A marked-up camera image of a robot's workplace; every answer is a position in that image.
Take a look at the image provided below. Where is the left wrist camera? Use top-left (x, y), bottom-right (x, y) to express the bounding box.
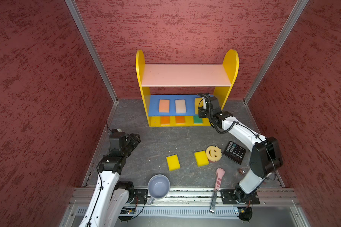
top-left (109, 129), bottom-right (127, 149)

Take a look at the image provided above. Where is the yellow square sponge middle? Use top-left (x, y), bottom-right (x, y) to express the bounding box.
top-left (166, 155), bottom-right (181, 171)

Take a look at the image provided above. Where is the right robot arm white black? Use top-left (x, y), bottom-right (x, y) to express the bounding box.
top-left (198, 93), bottom-right (283, 204)

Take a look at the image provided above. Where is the yellow shelf unit pink blue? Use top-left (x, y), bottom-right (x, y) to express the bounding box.
top-left (135, 50), bottom-right (240, 127)

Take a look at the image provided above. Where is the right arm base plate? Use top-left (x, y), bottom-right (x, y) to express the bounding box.
top-left (219, 189), bottom-right (260, 205)

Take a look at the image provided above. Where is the orange sponge yellow base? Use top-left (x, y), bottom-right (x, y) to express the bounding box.
top-left (161, 116), bottom-right (171, 126)
top-left (175, 116), bottom-right (186, 125)

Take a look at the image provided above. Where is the yellow square sponge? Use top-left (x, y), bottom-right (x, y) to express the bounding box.
top-left (166, 155), bottom-right (181, 171)
top-left (194, 151), bottom-right (209, 167)

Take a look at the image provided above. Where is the large yellow sponge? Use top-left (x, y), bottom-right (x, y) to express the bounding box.
top-left (194, 97), bottom-right (204, 115)

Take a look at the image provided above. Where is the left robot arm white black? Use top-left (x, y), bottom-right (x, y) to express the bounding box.
top-left (79, 129), bottom-right (141, 227)

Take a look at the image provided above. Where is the smiley face yellow sponge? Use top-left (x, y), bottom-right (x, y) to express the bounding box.
top-left (206, 146), bottom-right (222, 162)

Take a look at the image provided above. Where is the pink handled knife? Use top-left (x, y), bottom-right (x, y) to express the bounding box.
top-left (209, 168), bottom-right (225, 213)

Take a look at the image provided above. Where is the salmon orange sponge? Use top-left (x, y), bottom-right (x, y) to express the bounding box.
top-left (158, 99), bottom-right (170, 113)

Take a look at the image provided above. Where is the grey blue mug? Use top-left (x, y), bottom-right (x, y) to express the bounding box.
top-left (147, 175), bottom-right (171, 205)

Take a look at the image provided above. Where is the black calculator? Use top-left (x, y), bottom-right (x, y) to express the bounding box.
top-left (223, 141), bottom-right (246, 165)

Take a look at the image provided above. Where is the beige pink sponge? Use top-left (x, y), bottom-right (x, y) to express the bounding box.
top-left (175, 99), bottom-right (187, 114)

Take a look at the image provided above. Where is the green scrub sponge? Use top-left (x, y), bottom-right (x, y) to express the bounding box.
top-left (193, 115), bottom-right (203, 124)

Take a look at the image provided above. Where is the yellow square sponge right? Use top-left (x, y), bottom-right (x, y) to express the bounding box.
top-left (194, 151), bottom-right (209, 167)

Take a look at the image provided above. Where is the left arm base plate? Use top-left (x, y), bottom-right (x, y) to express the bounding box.
top-left (126, 189), bottom-right (148, 205)

